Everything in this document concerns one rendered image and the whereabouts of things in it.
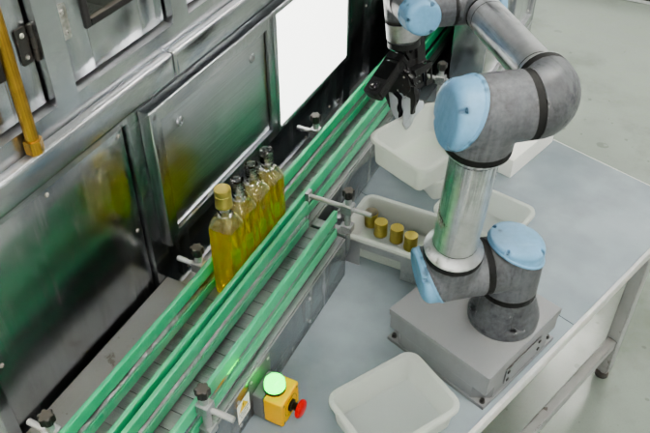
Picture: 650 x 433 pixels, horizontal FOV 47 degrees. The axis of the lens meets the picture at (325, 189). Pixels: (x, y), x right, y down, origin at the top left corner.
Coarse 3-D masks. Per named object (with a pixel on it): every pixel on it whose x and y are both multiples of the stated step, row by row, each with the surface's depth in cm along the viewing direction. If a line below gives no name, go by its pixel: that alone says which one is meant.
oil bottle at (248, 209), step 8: (232, 200) 155; (248, 200) 156; (232, 208) 155; (240, 208) 154; (248, 208) 156; (256, 208) 159; (248, 216) 156; (256, 216) 160; (248, 224) 157; (256, 224) 161; (248, 232) 158; (256, 232) 162; (248, 240) 160; (256, 240) 163; (248, 248) 161; (248, 256) 162
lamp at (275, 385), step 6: (276, 372) 151; (270, 378) 150; (276, 378) 150; (282, 378) 150; (264, 384) 150; (270, 384) 149; (276, 384) 149; (282, 384) 150; (264, 390) 151; (270, 390) 149; (276, 390) 149; (282, 390) 150; (276, 396) 150
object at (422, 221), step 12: (360, 204) 193; (372, 204) 197; (384, 204) 195; (396, 204) 193; (360, 216) 193; (384, 216) 197; (396, 216) 196; (408, 216) 194; (420, 216) 192; (432, 216) 190; (360, 228) 195; (372, 228) 197; (408, 228) 196; (420, 228) 194; (432, 228) 192; (360, 240) 183; (372, 240) 193; (384, 240) 193; (420, 240) 193; (396, 252) 180; (408, 252) 180
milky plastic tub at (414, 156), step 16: (432, 112) 178; (384, 128) 169; (400, 128) 173; (416, 128) 177; (432, 128) 180; (384, 144) 164; (400, 144) 176; (416, 144) 176; (432, 144) 177; (384, 160) 168; (400, 160) 161; (416, 160) 172; (432, 160) 172; (400, 176) 166; (416, 176) 161; (432, 176) 163
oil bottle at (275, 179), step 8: (280, 168) 165; (264, 176) 163; (272, 176) 163; (280, 176) 165; (272, 184) 163; (280, 184) 166; (272, 192) 164; (280, 192) 167; (272, 200) 165; (280, 200) 168; (272, 208) 167; (280, 208) 170; (272, 216) 168; (280, 216) 171; (272, 224) 170
